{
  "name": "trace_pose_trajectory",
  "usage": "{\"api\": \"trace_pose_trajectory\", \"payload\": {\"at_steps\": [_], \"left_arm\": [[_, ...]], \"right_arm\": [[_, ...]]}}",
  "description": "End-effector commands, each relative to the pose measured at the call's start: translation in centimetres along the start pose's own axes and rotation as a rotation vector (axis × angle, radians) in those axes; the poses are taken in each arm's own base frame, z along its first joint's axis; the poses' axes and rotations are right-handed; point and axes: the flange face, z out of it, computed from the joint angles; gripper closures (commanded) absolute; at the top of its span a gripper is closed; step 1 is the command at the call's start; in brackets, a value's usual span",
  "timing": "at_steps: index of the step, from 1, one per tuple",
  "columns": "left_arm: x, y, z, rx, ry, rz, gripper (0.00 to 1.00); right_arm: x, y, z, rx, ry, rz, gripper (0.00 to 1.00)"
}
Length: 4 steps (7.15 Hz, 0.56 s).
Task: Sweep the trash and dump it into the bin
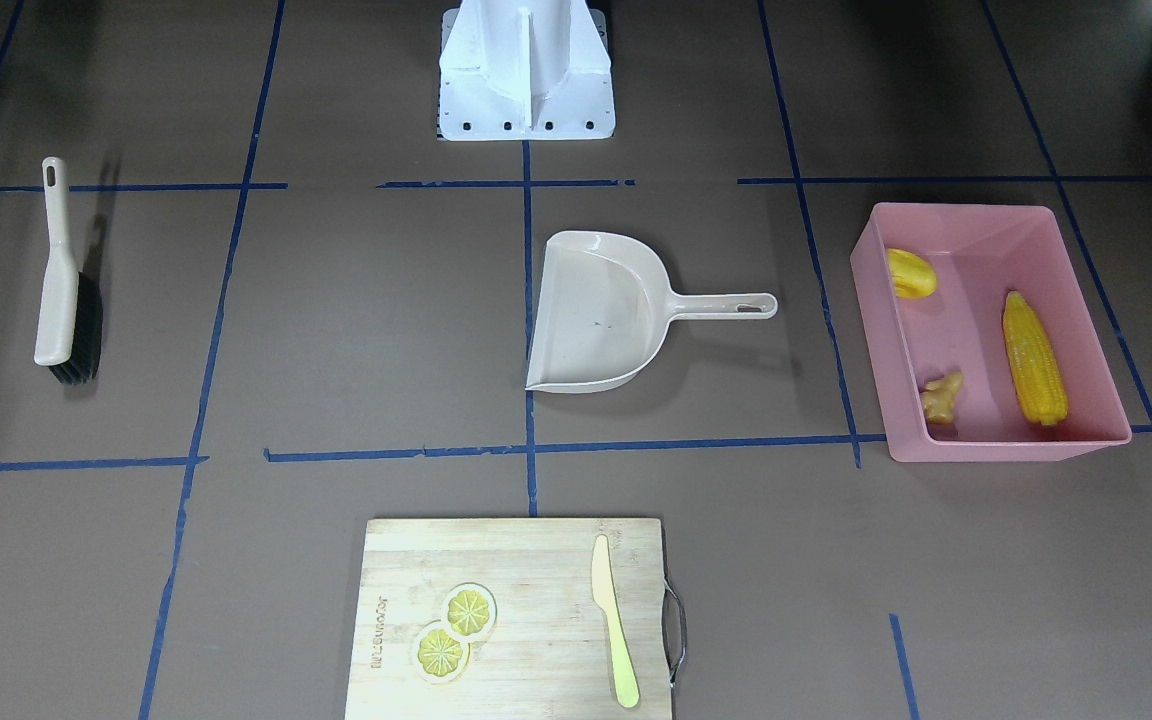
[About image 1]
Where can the lemon slice lower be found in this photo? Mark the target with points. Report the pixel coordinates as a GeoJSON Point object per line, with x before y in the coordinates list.
{"type": "Point", "coordinates": [438, 656]}

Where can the pink plastic bin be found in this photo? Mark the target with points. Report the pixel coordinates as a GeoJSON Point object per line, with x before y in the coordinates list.
{"type": "Point", "coordinates": [980, 252]}

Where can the wooden cutting board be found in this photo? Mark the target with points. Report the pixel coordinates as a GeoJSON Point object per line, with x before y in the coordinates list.
{"type": "Point", "coordinates": [548, 655]}

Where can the beige hand brush black bristles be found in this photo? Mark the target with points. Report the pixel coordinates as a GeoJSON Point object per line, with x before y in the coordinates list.
{"type": "Point", "coordinates": [69, 325]}

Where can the beige plastic dustpan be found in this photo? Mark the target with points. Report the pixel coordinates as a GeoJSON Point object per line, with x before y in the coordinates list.
{"type": "Point", "coordinates": [605, 307]}

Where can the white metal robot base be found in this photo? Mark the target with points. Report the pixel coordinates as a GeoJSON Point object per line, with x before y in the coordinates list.
{"type": "Point", "coordinates": [525, 71]}

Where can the tan toy ginger root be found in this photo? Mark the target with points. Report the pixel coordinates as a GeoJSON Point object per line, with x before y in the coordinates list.
{"type": "Point", "coordinates": [939, 398]}

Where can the lemon slice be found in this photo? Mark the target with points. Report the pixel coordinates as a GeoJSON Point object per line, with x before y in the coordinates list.
{"type": "Point", "coordinates": [438, 656]}
{"type": "Point", "coordinates": [469, 612]}

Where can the yellow toy corn cob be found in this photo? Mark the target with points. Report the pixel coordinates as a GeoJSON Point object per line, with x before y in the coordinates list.
{"type": "Point", "coordinates": [1035, 373]}

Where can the lemon slice upper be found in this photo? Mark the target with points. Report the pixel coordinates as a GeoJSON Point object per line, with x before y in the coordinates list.
{"type": "Point", "coordinates": [469, 612]}

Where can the yellow plastic knife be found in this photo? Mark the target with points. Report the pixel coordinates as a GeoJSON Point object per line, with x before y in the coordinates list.
{"type": "Point", "coordinates": [624, 679]}

